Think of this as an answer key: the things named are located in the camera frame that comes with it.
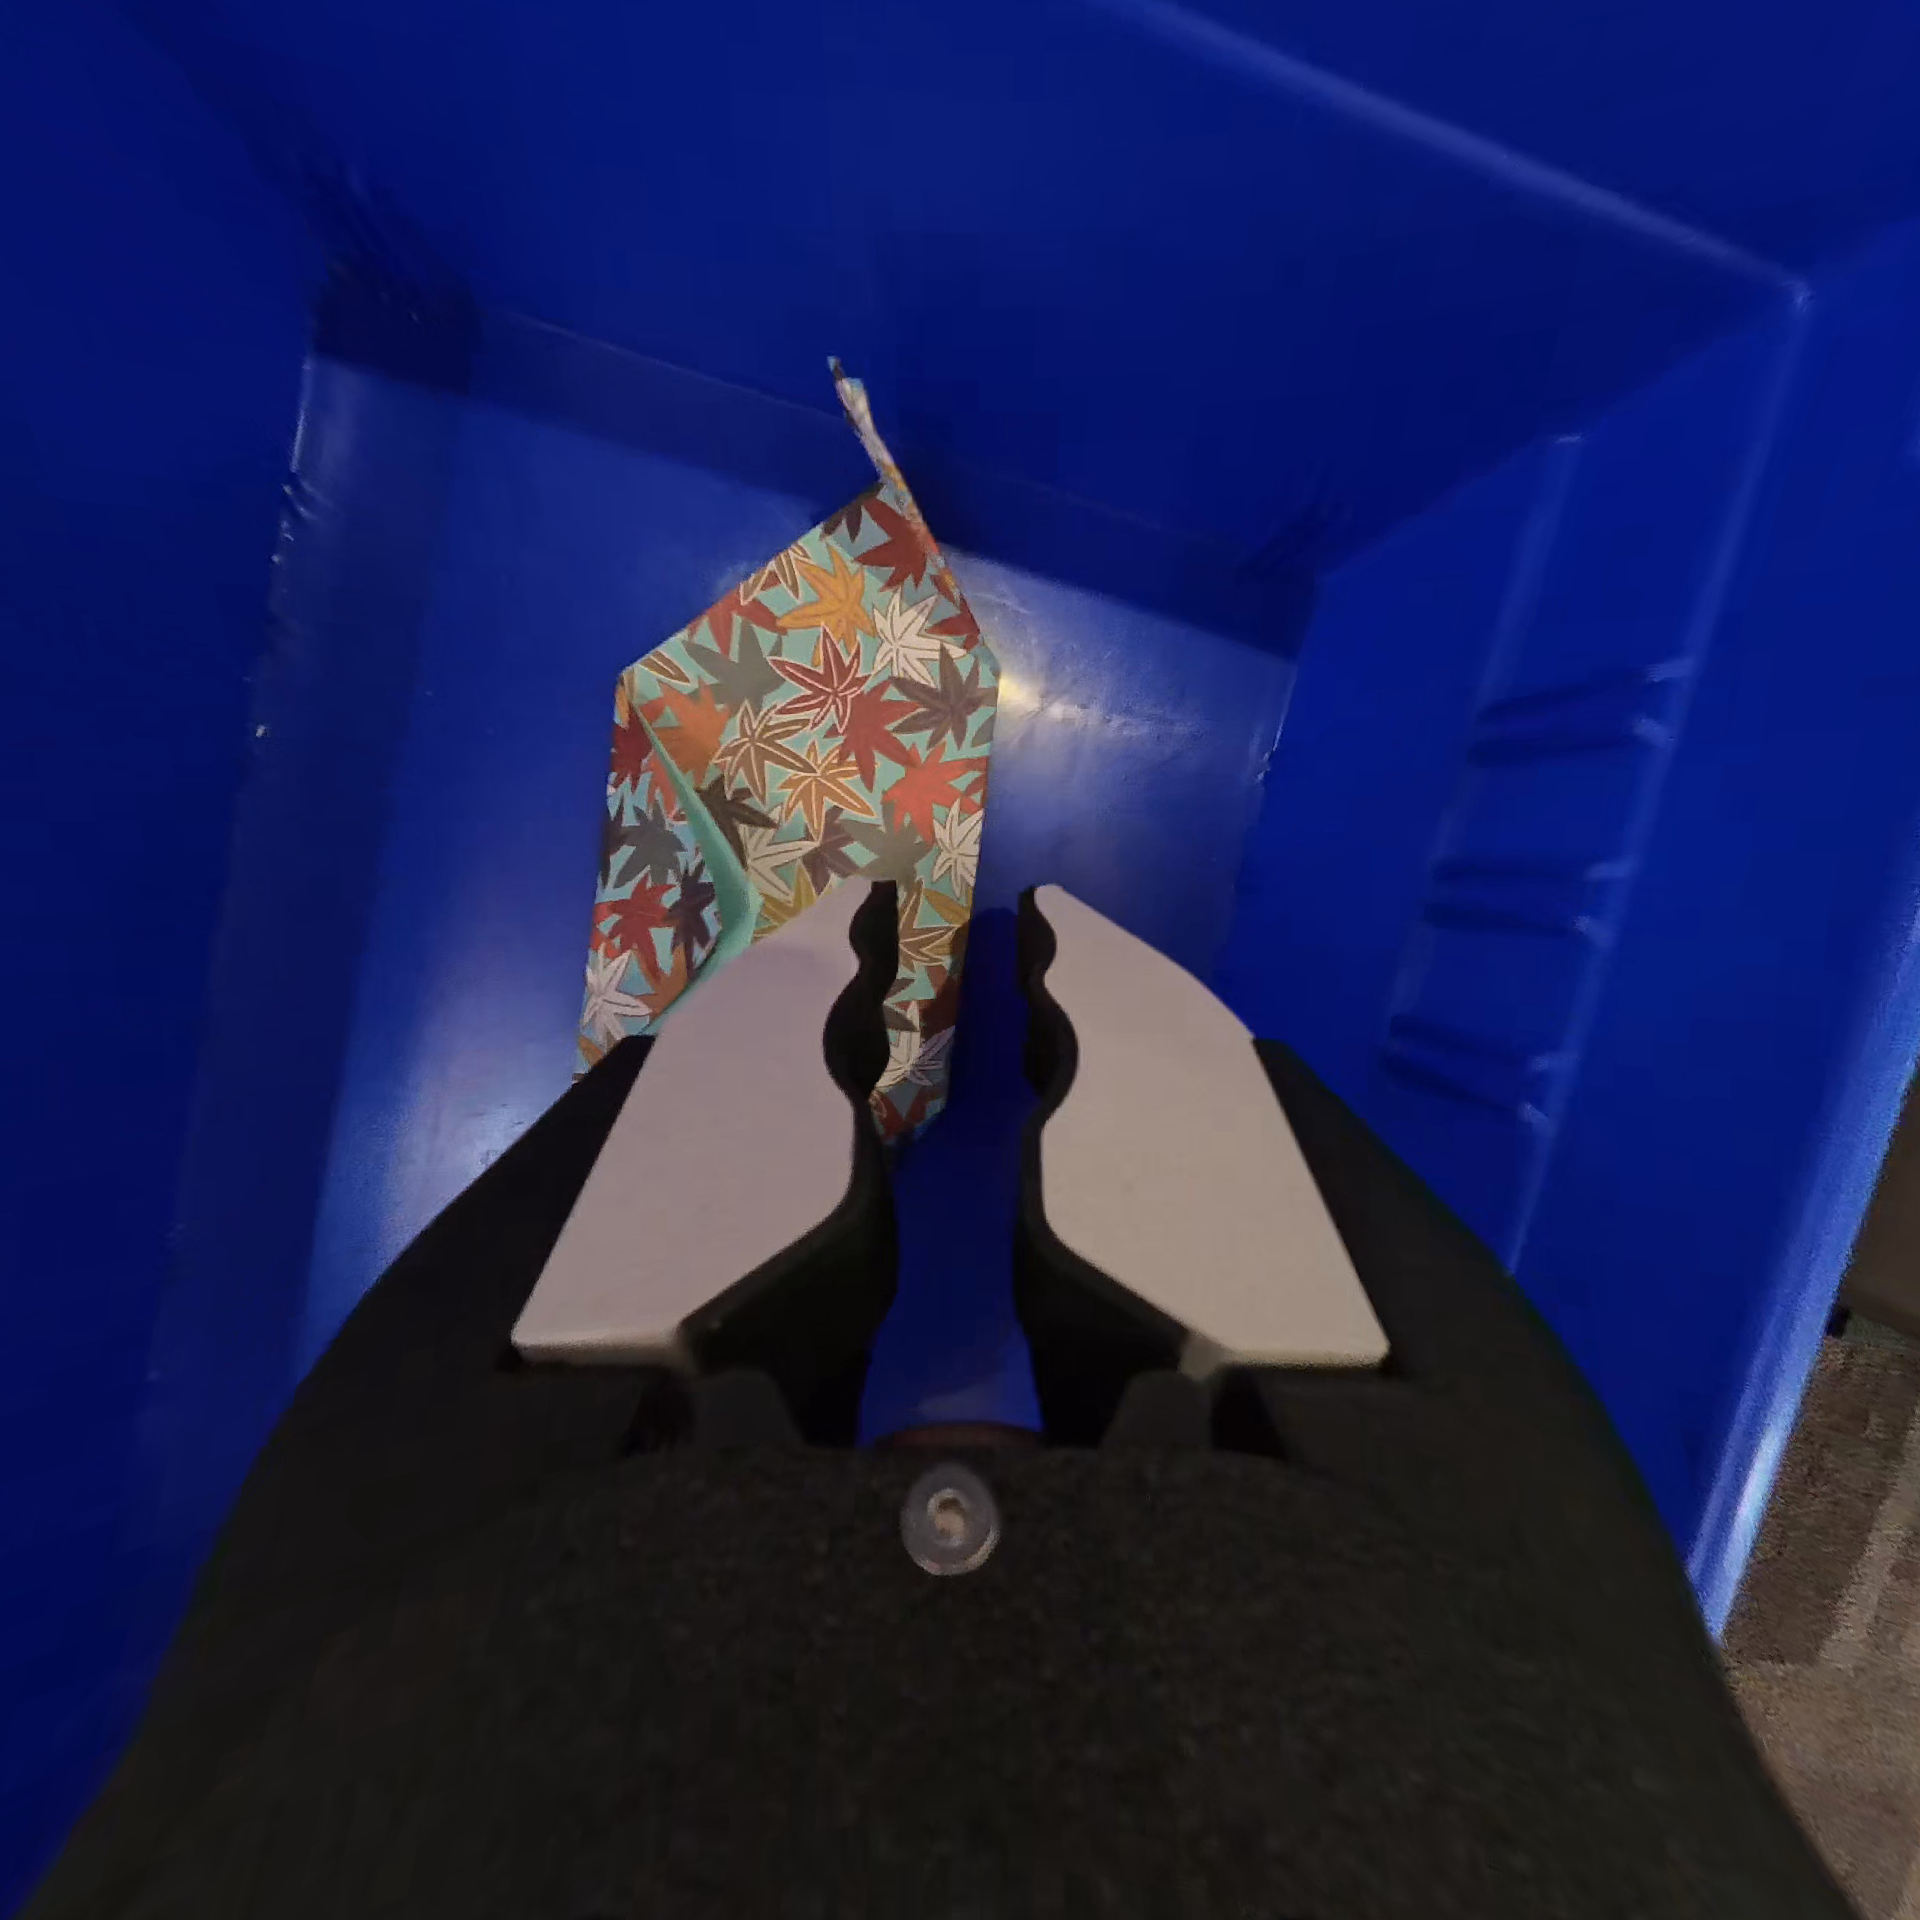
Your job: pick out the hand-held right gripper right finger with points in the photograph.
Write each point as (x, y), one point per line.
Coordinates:
(1200, 1184)

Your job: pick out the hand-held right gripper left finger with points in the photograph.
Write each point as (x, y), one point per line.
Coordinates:
(704, 1170)

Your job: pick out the leaf-patterned origami paper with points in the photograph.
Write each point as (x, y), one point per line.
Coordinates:
(810, 704)

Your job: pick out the blue plastic bin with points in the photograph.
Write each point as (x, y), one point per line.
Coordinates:
(1200, 374)

